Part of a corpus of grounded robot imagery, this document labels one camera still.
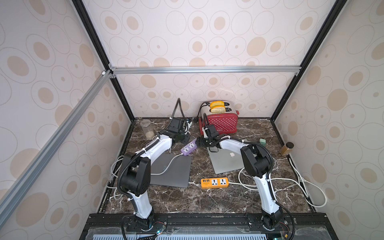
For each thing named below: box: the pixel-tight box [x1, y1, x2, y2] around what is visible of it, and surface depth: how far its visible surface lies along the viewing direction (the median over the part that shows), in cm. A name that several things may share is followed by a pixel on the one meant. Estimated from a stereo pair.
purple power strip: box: [180, 137, 198, 156], surface depth 102 cm
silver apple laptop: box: [206, 147, 245, 174], surface depth 94 cm
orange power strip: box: [201, 177, 229, 189], surface depth 86 cm
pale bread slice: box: [210, 106, 226, 114], surface depth 100 cm
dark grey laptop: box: [150, 153, 192, 188], surface depth 92 cm
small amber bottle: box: [279, 141, 294, 156], surface depth 95 cm
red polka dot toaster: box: [199, 100, 240, 135], surface depth 102 cm
